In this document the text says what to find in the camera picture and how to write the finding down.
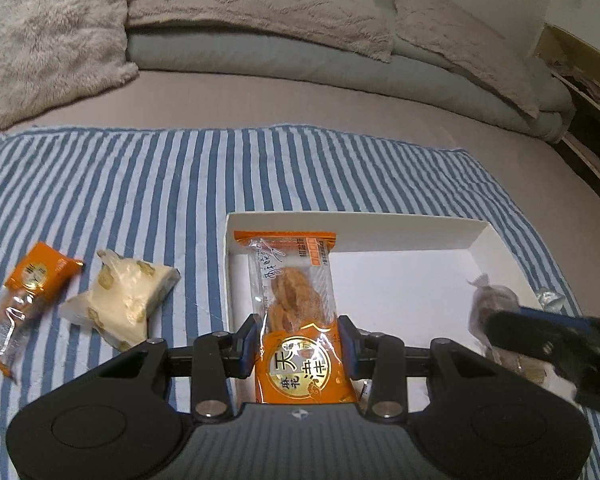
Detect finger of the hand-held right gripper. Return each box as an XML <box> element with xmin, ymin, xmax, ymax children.
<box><xmin>515</xmin><ymin>307</ymin><xmax>598</xmax><ymax>333</ymax></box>
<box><xmin>482</xmin><ymin>311</ymin><xmax>588</xmax><ymax>378</ymax></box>

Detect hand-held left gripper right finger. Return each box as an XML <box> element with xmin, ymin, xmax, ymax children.
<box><xmin>339</xmin><ymin>315</ymin><xmax>521</xmax><ymax>420</ymax></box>

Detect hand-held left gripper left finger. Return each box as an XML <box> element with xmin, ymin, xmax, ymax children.
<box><xmin>80</xmin><ymin>314</ymin><xmax>259</xmax><ymax>420</ymax></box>

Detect clear packet with brown cake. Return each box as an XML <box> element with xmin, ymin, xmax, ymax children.
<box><xmin>467</xmin><ymin>272</ymin><xmax>576</xmax><ymax>403</ymax></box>

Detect large orange snack packet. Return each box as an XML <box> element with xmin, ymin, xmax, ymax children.
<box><xmin>232</xmin><ymin>230</ymin><xmax>358</xmax><ymax>405</ymax></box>

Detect white cardboard box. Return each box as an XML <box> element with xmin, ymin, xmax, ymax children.
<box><xmin>225</xmin><ymin>211</ymin><xmax>576</xmax><ymax>408</ymax></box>

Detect cream yellow pastry packet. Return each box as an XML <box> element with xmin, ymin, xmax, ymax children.
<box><xmin>59</xmin><ymin>249</ymin><xmax>181</xmax><ymax>352</ymax></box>

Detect orange and clear snack packet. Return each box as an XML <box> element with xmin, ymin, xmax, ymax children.
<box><xmin>0</xmin><ymin>241</ymin><xmax>85</xmax><ymax>386</ymax></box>

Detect small silver wrapper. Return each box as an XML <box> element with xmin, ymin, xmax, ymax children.
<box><xmin>534</xmin><ymin>287</ymin><xmax>568</xmax><ymax>313</ymax></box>

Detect blue striped blanket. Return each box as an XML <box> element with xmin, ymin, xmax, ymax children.
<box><xmin>0</xmin><ymin>127</ymin><xmax>600</xmax><ymax>480</ymax></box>

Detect crumpled cloths in nook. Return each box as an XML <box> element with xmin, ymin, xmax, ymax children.
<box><xmin>555</xmin><ymin>60</ymin><xmax>600</xmax><ymax>111</ymax></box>

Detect folded grey duvet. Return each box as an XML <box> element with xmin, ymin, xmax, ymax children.
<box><xmin>126</xmin><ymin>25</ymin><xmax>576</xmax><ymax>143</ymax></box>

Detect narrow beige textured pillow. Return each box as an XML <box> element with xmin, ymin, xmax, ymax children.
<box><xmin>391</xmin><ymin>0</ymin><xmax>541</xmax><ymax>120</ymax></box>

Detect wide beige textured pillow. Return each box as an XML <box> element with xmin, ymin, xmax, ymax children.
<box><xmin>125</xmin><ymin>0</ymin><xmax>396</xmax><ymax>63</ymax></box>

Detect white fluffy pillow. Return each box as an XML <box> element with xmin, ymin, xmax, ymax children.
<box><xmin>0</xmin><ymin>0</ymin><xmax>140</xmax><ymax>133</ymax></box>

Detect cream wall shelf nook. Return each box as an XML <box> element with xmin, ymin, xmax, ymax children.
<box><xmin>532</xmin><ymin>22</ymin><xmax>600</xmax><ymax>211</ymax></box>

